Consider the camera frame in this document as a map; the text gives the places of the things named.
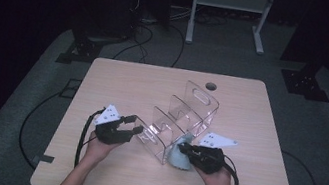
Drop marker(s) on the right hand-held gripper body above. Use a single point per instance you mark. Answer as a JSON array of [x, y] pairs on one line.
[[207, 158]]

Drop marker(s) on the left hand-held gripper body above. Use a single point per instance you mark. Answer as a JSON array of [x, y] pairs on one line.
[[108, 132]]

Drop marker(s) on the light blue textured cloth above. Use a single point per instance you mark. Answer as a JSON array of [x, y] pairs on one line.
[[178, 161]]

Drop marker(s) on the clear acrylic divided organizer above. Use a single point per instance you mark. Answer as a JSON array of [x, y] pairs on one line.
[[181, 119]]

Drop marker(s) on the person's left hand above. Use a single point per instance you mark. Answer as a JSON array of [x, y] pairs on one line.
[[96, 152]]

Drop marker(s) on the person's right hand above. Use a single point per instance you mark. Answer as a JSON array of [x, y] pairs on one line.
[[218, 184]]

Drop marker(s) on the grey tape strip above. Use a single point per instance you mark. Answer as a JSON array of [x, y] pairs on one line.
[[45, 158]]

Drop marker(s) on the black stand base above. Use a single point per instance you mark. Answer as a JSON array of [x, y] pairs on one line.
[[304, 83], [83, 48]]

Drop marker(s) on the white metal stand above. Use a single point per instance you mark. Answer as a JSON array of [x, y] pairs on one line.
[[230, 1]]

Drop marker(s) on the square floor outlet frame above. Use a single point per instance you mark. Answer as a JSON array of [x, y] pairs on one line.
[[70, 88]]

